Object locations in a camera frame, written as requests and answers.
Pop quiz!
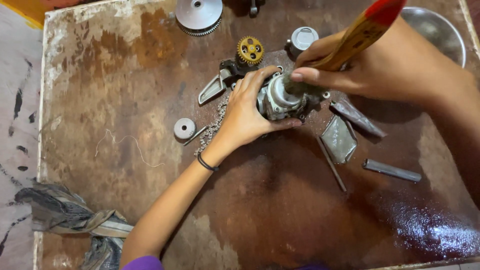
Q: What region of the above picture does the person's left hand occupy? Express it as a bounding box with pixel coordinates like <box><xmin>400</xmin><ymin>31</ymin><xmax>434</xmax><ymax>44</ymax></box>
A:
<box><xmin>211</xmin><ymin>65</ymin><xmax>302</xmax><ymax>155</ymax></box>

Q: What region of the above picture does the person's right hand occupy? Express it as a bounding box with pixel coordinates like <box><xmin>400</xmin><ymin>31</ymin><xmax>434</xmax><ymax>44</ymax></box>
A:
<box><xmin>291</xmin><ymin>16</ymin><xmax>477</xmax><ymax>107</ymax></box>

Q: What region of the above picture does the wooden paintbrush with red tip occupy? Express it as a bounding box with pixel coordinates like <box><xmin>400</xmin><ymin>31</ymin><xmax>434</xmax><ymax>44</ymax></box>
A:
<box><xmin>284</xmin><ymin>0</ymin><xmax>407</xmax><ymax>97</ymax></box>

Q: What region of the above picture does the grey metal carburetor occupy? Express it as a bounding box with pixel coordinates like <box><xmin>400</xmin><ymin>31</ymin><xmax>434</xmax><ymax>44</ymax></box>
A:
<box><xmin>256</xmin><ymin>70</ymin><xmax>331</xmax><ymax>122</ymax></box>

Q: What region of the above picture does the thin metal pin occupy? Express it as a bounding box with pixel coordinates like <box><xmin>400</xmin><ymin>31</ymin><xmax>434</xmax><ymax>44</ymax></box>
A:
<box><xmin>182</xmin><ymin>125</ymin><xmax>209</xmax><ymax>147</ymax></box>

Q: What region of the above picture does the long grey metal guide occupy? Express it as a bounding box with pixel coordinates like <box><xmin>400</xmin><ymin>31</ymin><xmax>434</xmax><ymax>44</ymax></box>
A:
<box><xmin>330</xmin><ymin>98</ymin><xmax>388</xmax><ymax>138</ymax></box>

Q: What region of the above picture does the small silver toothed gear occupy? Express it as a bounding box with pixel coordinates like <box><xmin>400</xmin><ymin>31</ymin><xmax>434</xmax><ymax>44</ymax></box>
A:
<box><xmin>173</xmin><ymin>118</ymin><xmax>197</xmax><ymax>141</ymax></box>

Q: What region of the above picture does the black wrist band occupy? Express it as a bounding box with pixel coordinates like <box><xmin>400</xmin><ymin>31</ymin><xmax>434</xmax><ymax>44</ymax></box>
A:
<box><xmin>197</xmin><ymin>151</ymin><xmax>220</xmax><ymax>173</ymax></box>

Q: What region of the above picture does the yellow gear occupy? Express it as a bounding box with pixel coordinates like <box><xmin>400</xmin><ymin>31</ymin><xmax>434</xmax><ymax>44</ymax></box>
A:
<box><xmin>236</xmin><ymin>36</ymin><xmax>265</xmax><ymax>65</ymax></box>

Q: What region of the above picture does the silver metal bowl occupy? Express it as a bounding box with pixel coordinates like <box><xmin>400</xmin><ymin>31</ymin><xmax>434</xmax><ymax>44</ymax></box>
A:
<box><xmin>400</xmin><ymin>6</ymin><xmax>467</xmax><ymax>68</ymax></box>

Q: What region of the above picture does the grey metal piston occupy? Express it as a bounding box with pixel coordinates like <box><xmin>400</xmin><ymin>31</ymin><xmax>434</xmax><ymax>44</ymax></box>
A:
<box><xmin>284</xmin><ymin>26</ymin><xmax>320</xmax><ymax>61</ymax></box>

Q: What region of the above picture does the grey flat metal plate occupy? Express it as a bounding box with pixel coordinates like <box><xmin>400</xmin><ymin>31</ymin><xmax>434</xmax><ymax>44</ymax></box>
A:
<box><xmin>320</xmin><ymin>114</ymin><xmax>358</xmax><ymax>164</ymax></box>

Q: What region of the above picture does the long thin metal rod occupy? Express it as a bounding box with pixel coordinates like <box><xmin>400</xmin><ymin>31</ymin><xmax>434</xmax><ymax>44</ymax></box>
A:
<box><xmin>316</xmin><ymin>136</ymin><xmax>347</xmax><ymax>193</ymax></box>

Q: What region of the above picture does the grey metal tube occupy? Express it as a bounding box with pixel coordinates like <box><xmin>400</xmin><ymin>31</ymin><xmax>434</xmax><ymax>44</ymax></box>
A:
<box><xmin>362</xmin><ymin>158</ymin><xmax>422</xmax><ymax>183</ymax></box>

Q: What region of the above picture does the large silver pulley disc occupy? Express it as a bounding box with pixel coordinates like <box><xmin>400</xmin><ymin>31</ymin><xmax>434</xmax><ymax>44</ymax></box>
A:
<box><xmin>175</xmin><ymin>0</ymin><xmax>224</xmax><ymax>37</ymax></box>

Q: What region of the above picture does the dark metal part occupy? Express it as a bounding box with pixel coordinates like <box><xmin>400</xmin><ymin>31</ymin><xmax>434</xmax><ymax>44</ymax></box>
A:
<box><xmin>248</xmin><ymin>0</ymin><xmax>266</xmax><ymax>17</ymax></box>

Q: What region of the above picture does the white thread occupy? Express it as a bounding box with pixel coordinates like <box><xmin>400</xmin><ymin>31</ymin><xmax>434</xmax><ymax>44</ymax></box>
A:
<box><xmin>94</xmin><ymin>129</ymin><xmax>166</xmax><ymax>168</ymax></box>

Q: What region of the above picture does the striped dirty rag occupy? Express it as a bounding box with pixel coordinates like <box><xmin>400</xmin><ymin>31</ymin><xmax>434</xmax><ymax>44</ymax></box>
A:
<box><xmin>14</xmin><ymin>182</ymin><xmax>134</xmax><ymax>270</ymax></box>

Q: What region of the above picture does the metal timing chain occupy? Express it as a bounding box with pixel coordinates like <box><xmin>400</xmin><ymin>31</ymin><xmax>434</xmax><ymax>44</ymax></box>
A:
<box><xmin>194</xmin><ymin>98</ymin><xmax>230</xmax><ymax>157</ymax></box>

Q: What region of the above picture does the grey metal lever bracket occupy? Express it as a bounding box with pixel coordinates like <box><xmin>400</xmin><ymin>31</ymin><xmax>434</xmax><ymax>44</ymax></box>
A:
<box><xmin>197</xmin><ymin>68</ymin><xmax>234</xmax><ymax>105</ymax></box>

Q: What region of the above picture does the black metal gear bracket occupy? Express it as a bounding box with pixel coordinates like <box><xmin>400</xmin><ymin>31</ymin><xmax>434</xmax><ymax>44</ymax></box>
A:
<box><xmin>220</xmin><ymin>56</ymin><xmax>259</xmax><ymax>85</ymax></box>

